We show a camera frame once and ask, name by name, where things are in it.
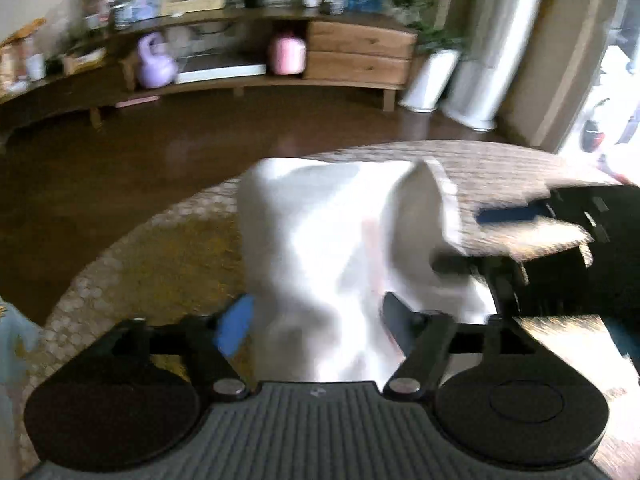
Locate washing machine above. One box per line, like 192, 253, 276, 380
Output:
579, 98, 639, 154

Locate potted tree white planter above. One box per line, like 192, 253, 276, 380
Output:
384, 0, 466, 114

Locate white flat box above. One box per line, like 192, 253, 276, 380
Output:
175, 53, 267, 84

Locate pink small case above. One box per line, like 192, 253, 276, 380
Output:
269, 34, 306, 76

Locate cream sweatshirt garment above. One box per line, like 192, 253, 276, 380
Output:
236, 158, 496, 384

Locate white tower air conditioner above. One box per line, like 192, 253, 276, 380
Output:
440, 0, 541, 132

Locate light blue picture card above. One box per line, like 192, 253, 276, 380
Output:
130, 0, 162, 22

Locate long wooden tv console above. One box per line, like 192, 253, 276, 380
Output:
1, 6, 416, 134

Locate purple kettlebell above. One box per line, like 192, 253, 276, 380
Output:
137, 32, 178, 90

